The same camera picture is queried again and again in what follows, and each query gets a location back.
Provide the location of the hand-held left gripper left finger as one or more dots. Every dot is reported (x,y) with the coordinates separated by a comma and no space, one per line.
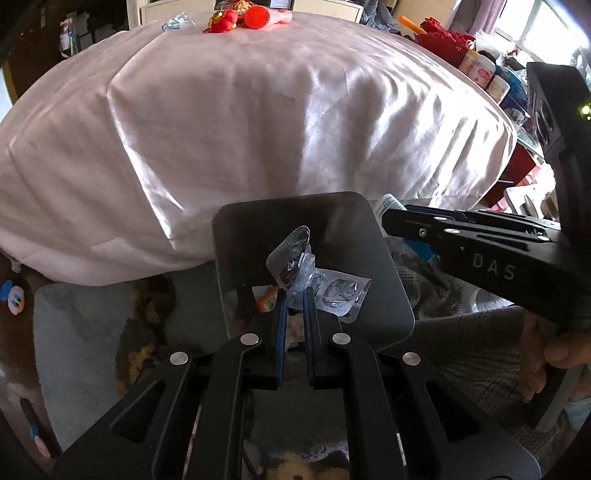
(280,341)

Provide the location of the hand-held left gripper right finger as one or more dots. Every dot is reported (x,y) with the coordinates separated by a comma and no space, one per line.
(310,341)

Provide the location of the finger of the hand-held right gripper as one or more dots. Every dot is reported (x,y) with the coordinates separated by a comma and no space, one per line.
(415,226)
(485,216)

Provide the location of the orange bottle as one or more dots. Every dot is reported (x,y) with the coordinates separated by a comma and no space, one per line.
(267,302)

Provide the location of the silver blister pack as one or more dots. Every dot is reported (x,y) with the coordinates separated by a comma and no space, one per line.
(332,290)

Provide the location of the black bin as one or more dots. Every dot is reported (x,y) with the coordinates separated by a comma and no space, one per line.
(295,217)

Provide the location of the person's right hand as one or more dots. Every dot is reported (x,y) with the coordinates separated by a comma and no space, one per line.
(531,360)

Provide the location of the red box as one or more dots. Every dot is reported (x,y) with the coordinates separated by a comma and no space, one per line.
(517,170)

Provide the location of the blue tin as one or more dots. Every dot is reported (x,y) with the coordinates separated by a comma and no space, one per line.
(515,99)

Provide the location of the white jar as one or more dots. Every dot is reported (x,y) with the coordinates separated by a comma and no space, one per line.
(498,90)

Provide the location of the white bottle pink label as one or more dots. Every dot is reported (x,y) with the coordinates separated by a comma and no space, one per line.
(485,76)

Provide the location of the person's grey knit clothing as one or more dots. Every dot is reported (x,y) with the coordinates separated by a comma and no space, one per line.
(480,360)

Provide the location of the white bottle yellow label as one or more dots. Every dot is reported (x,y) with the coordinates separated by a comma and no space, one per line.
(471,62)

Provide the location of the red plastic basket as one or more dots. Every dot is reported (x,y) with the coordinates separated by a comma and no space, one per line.
(443,41)

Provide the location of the window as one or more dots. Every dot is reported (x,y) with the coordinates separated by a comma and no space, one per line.
(531,23)

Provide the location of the cartoon print floor mat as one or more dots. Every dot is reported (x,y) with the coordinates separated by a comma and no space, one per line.
(83,346)

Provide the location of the pink satin tablecloth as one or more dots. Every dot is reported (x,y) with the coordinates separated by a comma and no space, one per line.
(231,138)

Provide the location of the red fluted paper cup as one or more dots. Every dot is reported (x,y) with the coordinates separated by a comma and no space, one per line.
(257,17)

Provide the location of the red yellow ornament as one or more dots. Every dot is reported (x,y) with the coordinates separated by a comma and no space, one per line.
(221,22)

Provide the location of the red gold wrapper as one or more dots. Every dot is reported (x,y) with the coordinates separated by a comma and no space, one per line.
(240,5)

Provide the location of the crumpled clear wrapper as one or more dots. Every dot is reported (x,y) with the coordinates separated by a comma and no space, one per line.
(178,23)

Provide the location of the beige grey television cabinet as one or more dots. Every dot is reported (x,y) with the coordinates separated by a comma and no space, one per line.
(157,9)

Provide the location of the child scooter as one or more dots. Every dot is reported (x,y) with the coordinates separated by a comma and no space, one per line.
(74,34)

